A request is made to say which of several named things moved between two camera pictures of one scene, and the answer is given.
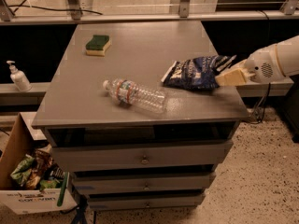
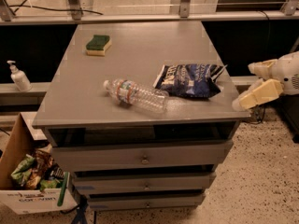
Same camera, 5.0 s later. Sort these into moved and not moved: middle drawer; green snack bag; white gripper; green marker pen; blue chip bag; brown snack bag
Moved: white gripper; blue chip bag
Not moved: green marker pen; green snack bag; middle drawer; brown snack bag
